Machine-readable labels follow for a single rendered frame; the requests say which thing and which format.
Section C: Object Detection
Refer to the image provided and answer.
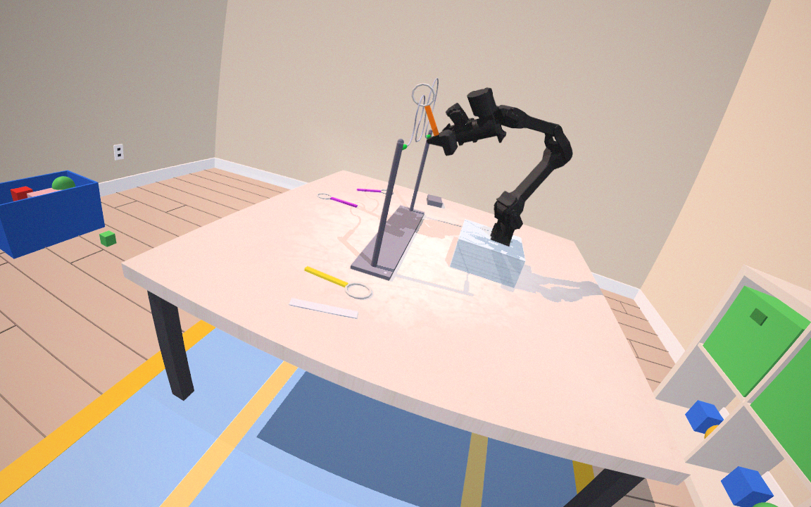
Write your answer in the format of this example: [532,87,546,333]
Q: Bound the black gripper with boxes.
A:
[427,119,480,156]

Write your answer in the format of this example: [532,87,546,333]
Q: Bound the yellow flat bar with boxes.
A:
[304,266,372,299]

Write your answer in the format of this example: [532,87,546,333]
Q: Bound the orange bar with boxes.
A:
[411,83,439,136]

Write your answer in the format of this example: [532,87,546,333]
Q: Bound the white flat bar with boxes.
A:
[289,298,358,319]

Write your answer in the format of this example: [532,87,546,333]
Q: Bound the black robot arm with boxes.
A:
[446,87,573,246]

